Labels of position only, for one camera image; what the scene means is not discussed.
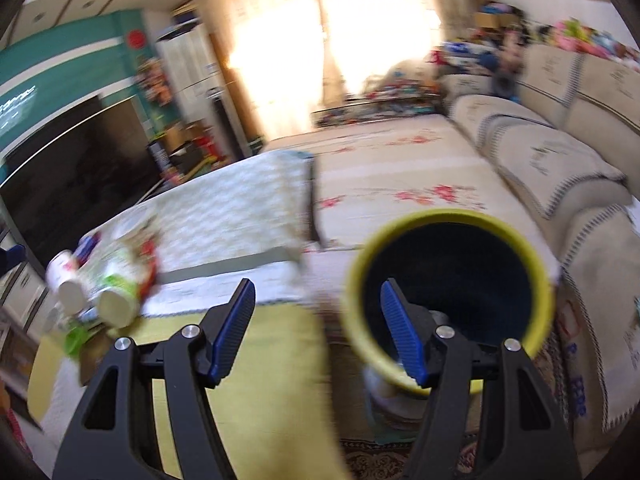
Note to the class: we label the blue white printed bag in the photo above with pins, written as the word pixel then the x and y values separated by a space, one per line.
pixel 462 52

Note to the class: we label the beige patterned tablecloth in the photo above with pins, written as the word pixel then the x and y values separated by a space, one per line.
pixel 225 210

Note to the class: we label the pile of plush toys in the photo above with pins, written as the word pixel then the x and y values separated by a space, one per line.
pixel 575 32

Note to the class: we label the red plastic toy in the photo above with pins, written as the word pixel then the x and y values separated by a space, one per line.
pixel 205 147

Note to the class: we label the red snack packet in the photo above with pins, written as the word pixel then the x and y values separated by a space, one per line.
pixel 148 250

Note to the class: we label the cluttered glass table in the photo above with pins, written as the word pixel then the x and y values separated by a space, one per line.
pixel 370 107

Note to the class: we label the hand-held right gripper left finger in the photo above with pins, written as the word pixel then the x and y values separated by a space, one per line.
pixel 235 325

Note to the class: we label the green white paper cup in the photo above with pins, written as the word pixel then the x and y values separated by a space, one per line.
pixel 117 305

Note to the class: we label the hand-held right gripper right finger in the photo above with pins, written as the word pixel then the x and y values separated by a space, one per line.
pixel 400 330

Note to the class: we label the black television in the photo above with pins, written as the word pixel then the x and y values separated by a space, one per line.
pixel 75 175

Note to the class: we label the floral sheet bed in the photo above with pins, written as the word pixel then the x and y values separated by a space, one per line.
pixel 400 160

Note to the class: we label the cream curtains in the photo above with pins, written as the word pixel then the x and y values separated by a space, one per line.
pixel 280 85

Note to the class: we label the red round wall decoration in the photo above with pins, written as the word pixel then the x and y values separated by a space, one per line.
pixel 135 40

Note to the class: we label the yellow round bin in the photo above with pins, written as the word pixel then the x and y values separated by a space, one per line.
pixel 351 290

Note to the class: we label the printed cardboard box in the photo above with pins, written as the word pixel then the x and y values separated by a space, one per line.
pixel 575 360

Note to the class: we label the colourful hanging ornament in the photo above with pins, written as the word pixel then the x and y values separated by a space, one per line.
pixel 155 80

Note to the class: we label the white cabinet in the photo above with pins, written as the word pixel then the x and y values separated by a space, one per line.
pixel 190 65

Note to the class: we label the green wrapper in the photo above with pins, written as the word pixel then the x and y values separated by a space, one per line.
pixel 80 340

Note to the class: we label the black tower fan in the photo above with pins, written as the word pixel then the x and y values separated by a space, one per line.
pixel 222 120

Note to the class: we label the beige sofa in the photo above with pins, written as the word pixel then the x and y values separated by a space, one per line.
pixel 550 160

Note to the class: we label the dark grey cushion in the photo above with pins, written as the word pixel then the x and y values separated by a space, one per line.
pixel 505 77

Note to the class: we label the yellow table mat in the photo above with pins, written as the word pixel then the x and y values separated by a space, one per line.
pixel 280 385

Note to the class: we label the white tv stand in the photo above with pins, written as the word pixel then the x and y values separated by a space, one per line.
pixel 20 290

